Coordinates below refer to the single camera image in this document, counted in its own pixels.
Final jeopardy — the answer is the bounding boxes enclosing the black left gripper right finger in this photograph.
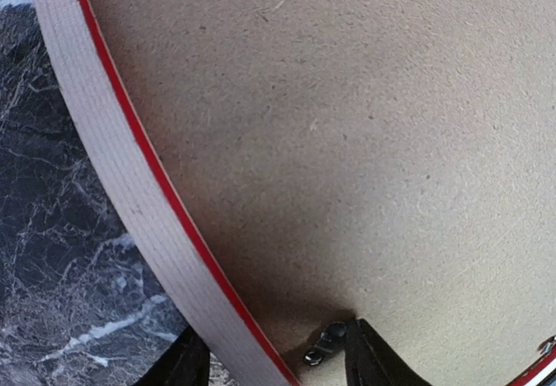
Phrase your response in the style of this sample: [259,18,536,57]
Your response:
[345,318,431,386]

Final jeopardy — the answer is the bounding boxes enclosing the red wooden picture frame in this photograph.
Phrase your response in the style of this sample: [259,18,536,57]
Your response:
[24,0,556,386]

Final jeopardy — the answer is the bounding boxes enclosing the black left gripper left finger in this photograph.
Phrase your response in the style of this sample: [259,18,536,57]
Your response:
[145,327,210,386]

